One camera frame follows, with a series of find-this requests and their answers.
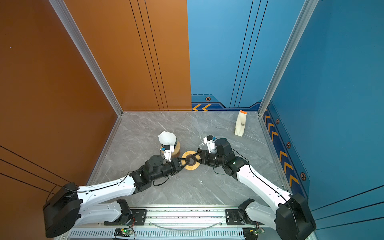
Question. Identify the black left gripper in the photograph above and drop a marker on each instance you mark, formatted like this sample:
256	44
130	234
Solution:
176	165

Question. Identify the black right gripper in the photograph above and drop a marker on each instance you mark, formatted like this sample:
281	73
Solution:
204	155

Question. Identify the white paper coffee filter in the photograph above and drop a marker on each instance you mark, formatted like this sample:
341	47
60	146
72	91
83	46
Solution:
167	139

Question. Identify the coffee filter paper pack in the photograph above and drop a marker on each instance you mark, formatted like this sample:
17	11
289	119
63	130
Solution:
240	123

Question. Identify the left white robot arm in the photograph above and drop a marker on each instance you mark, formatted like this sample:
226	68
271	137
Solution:
72	205

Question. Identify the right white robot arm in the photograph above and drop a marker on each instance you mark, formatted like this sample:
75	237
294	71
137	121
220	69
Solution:
288	214

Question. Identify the left green circuit board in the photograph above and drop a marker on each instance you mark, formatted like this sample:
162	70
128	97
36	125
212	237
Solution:
124	234

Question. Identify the green circuit board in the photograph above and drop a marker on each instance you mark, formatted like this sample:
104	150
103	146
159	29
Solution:
124	234
252	233

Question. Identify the right green circuit board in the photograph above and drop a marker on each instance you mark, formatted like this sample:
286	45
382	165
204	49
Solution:
252	233

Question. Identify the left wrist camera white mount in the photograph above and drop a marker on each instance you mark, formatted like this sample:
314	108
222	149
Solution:
168	150

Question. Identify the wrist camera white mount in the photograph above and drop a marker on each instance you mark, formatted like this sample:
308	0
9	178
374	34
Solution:
209	141
168	150

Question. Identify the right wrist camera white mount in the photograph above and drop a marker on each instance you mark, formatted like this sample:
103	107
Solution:
209	141

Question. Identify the front aluminium rail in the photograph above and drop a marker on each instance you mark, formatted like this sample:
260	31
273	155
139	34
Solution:
170	223

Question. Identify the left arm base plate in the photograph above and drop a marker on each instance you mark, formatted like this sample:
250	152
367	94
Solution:
135	217

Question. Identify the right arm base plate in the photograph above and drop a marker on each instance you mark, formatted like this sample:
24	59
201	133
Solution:
233	217

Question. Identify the left aluminium corner post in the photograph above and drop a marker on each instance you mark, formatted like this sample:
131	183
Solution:
75	34

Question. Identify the aluminium corner post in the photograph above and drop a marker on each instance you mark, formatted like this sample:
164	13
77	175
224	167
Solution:
75	34
295	36

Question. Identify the right aluminium corner post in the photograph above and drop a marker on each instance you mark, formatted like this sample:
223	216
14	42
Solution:
295	36

